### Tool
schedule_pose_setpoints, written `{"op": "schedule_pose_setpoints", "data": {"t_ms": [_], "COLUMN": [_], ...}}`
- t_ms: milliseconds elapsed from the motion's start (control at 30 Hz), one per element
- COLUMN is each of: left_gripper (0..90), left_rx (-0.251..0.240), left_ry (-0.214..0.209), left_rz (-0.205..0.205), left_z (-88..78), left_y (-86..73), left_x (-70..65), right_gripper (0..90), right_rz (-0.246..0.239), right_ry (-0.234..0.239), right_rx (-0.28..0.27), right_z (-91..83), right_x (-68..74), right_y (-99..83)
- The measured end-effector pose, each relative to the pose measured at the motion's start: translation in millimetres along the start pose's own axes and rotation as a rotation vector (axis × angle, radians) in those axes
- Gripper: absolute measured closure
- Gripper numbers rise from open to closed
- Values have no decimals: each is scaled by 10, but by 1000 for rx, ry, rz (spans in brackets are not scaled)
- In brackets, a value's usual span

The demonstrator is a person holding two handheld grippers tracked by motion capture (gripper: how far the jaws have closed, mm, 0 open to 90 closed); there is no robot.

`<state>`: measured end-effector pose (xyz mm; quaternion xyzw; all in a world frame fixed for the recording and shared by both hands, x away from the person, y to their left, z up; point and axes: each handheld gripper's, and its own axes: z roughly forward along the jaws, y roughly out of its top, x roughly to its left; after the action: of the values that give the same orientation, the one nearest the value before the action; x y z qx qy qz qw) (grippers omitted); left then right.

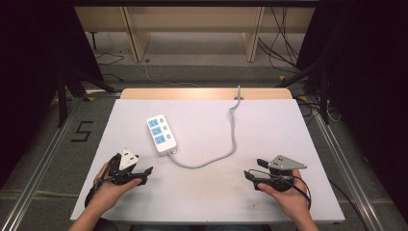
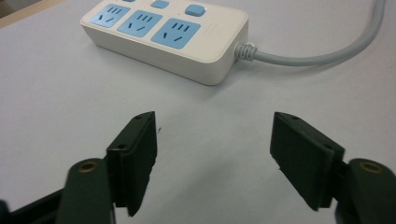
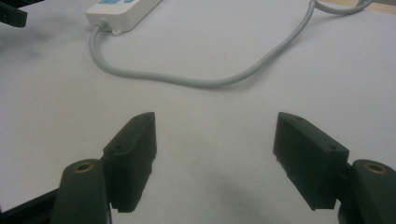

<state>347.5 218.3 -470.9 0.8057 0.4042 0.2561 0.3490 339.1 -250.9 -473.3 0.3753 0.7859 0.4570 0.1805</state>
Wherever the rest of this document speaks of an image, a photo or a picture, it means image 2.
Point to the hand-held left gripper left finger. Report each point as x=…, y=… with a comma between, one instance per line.
x=137, y=161

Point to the white power strip blue sockets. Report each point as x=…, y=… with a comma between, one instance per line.
x=174, y=46

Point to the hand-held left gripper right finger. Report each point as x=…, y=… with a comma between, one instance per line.
x=303, y=158

